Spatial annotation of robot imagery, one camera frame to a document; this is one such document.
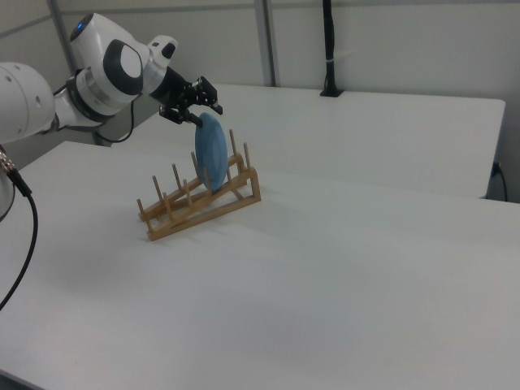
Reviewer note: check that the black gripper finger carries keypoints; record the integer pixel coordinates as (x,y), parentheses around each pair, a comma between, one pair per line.
(180,117)
(209,92)

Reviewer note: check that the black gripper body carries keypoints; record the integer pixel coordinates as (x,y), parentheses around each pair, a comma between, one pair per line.
(172,91)

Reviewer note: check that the blue round plate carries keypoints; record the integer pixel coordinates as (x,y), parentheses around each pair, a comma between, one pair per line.
(211,152)

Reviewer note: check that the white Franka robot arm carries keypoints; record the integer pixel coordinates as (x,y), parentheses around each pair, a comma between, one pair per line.
(122,61)

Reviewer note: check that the wooden plate rack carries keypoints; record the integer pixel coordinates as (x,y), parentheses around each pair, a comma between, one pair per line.
(203,213)

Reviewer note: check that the grey partition frame post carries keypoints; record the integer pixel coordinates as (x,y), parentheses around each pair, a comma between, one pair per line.
(268,40)
(61,36)

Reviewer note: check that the black camera stand pole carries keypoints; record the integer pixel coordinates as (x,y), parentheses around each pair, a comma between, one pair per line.
(330,48)

